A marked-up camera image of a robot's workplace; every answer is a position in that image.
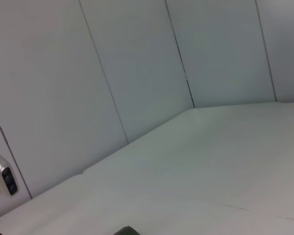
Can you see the dark green shirt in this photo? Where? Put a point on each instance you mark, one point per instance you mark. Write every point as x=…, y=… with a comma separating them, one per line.
x=127, y=231

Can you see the silver depth camera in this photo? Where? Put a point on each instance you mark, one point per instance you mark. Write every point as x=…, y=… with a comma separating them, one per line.
x=5, y=175

